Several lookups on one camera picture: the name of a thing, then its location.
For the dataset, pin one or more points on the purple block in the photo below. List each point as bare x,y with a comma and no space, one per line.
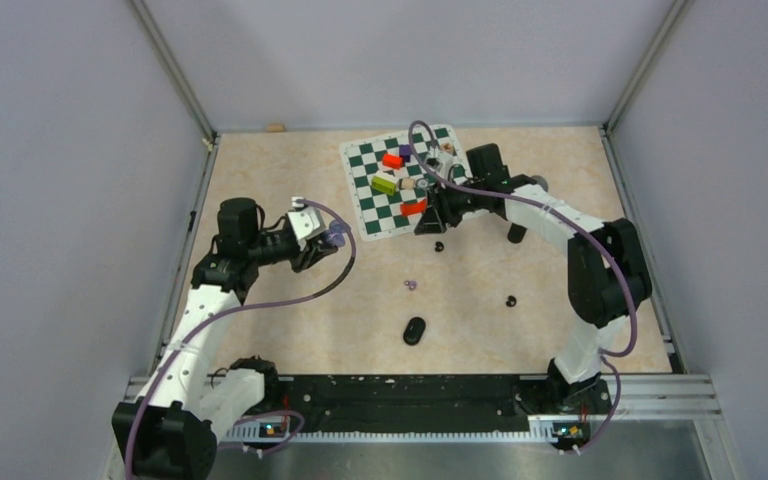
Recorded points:
405,153

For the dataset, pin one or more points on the black microphone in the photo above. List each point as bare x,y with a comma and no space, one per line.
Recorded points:
516,233

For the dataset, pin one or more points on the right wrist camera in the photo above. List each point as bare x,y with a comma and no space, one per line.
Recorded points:
441,162

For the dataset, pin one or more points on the cork stopper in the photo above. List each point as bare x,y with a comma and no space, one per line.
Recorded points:
275,128

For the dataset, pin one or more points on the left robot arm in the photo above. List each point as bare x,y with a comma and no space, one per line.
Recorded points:
174,426

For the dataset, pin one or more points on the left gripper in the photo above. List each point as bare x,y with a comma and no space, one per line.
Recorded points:
310,251

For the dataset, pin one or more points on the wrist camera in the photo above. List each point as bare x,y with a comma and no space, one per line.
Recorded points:
441,162
305,221

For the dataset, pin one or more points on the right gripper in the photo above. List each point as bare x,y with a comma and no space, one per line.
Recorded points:
431,222

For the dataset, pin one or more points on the lavender earbud charging case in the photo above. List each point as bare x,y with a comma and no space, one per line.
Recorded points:
337,234

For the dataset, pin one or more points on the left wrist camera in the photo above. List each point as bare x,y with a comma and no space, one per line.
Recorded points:
305,221

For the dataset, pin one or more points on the green white chessboard mat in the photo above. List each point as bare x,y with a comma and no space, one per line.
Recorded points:
377,192

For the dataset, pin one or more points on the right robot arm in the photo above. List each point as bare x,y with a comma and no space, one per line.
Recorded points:
607,276

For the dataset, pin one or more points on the red arch block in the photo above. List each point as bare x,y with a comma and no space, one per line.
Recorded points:
413,208

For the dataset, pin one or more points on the green white lego brick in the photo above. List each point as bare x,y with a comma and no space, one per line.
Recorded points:
385,183

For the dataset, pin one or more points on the black earbud case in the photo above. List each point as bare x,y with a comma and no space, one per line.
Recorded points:
414,331

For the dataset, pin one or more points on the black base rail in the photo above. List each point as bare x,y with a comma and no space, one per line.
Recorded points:
446,404

